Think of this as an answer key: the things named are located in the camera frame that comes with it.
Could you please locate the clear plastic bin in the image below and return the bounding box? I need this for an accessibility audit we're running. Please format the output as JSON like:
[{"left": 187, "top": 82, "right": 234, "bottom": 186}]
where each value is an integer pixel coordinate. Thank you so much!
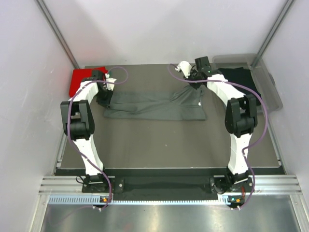
[{"left": 212, "top": 54, "right": 283, "bottom": 113}]

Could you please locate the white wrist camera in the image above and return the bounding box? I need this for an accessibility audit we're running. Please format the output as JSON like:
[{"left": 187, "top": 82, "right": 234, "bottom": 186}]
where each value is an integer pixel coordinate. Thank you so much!
[
  {"left": 106, "top": 78, "right": 117, "bottom": 91},
  {"left": 175, "top": 61, "right": 192, "bottom": 79}
]

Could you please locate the aluminium front rail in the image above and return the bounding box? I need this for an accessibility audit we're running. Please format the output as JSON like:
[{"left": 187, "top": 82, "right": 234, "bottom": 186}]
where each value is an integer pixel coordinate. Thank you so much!
[{"left": 39, "top": 175, "right": 302, "bottom": 195}]

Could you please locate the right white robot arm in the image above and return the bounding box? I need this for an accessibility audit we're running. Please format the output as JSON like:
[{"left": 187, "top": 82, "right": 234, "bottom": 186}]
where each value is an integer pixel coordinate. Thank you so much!
[{"left": 178, "top": 57, "right": 257, "bottom": 194}]

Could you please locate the right aluminium frame post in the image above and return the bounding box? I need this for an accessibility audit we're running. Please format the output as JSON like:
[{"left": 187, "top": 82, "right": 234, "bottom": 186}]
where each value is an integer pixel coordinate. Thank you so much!
[{"left": 250, "top": 0, "right": 296, "bottom": 69}]

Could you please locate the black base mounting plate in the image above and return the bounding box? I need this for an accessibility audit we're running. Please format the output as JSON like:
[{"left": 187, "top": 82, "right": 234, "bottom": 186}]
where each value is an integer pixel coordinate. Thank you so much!
[{"left": 81, "top": 174, "right": 256, "bottom": 196}]

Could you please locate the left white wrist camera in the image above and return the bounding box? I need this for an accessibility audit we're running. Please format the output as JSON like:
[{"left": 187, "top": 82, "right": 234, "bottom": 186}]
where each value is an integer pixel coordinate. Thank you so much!
[{"left": 106, "top": 78, "right": 117, "bottom": 91}]

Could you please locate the left aluminium frame post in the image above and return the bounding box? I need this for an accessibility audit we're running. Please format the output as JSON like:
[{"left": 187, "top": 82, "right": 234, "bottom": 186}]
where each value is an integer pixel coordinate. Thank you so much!
[{"left": 34, "top": 0, "right": 80, "bottom": 69}]

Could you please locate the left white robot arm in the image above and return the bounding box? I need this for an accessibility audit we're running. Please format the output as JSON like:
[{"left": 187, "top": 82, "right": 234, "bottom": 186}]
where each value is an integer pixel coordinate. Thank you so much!
[{"left": 60, "top": 67, "right": 115, "bottom": 193}]

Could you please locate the red folded t shirt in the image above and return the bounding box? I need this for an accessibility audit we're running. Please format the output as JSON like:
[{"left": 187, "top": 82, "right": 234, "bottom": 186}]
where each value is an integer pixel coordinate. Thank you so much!
[{"left": 69, "top": 66, "right": 108, "bottom": 97}]

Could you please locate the grey t shirt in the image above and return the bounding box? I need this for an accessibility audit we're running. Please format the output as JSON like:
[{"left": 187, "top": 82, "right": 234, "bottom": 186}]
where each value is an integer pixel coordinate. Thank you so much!
[{"left": 96, "top": 85, "right": 207, "bottom": 121}]

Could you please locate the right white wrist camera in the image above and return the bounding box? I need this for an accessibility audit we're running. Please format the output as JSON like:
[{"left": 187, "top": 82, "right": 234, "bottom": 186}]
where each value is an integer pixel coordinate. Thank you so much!
[{"left": 175, "top": 61, "right": 192, "bottom": 79}]

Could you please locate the black t shirt in bin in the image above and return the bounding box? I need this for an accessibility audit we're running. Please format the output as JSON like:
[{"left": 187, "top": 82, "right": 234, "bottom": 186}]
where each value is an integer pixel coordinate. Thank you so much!
[{"left": 218, "top": 68, "right": 261, "bottom": 98}]

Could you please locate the slotted grey cable duct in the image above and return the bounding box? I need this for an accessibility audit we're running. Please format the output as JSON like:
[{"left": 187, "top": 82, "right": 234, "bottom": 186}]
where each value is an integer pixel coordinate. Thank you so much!
[{"left": 48, "top": 194, "right": 244, "bottom": 205}]

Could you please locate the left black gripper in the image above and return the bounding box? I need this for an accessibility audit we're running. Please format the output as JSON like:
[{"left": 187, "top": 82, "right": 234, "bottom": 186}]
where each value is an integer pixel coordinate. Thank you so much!
[{"left": 95, "top": 87, "right": 114, "bottom": 109}]

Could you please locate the aluminium frame post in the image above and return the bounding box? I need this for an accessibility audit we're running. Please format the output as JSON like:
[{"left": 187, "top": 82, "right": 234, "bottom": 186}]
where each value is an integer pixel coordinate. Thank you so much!
[
  {"left": 34, "top": 0, "right": 80, "bottom": 69},
  {"left": 250, "top": 0, "right": 296, "bottom": 69}
]

